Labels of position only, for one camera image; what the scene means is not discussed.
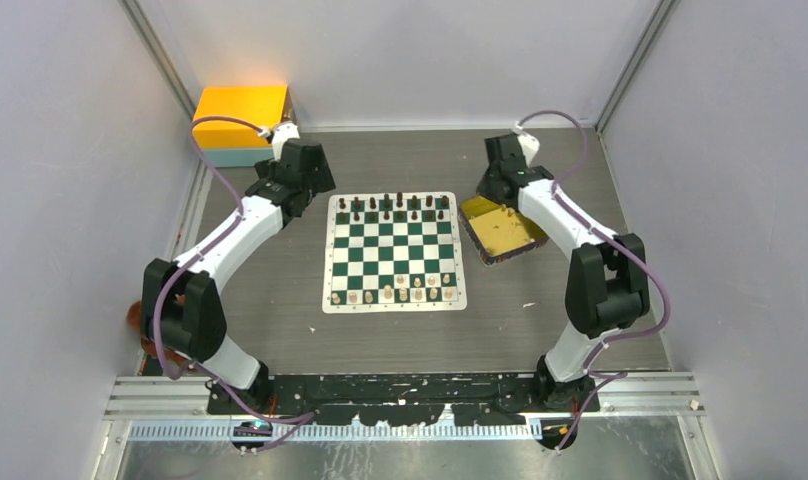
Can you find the brown cloth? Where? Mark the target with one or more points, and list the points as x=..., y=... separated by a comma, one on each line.
x=133, y=319

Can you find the gold tin box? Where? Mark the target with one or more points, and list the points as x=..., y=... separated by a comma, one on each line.
x=498, y=232

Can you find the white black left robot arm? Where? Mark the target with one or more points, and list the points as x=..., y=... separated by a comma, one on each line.
x=181, y=307

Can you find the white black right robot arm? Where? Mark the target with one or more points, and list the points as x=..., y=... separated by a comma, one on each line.
x=606, y=289

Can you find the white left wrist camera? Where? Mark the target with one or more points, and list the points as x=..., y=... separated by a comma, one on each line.
x=278, y=135

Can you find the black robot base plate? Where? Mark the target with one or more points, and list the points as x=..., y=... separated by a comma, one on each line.
x=403, y=400

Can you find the yellow box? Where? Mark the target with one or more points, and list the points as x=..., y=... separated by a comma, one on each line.
x=263, y=106

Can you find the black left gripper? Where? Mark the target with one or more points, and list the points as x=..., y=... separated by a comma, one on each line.
x=321, y=180

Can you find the green white chess board mat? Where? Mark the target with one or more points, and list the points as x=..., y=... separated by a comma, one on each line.
x=362, y=256

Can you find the light blue box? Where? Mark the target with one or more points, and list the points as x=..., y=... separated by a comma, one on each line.
x=232, y=158

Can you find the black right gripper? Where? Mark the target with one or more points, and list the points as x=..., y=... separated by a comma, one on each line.
x=482, y=186

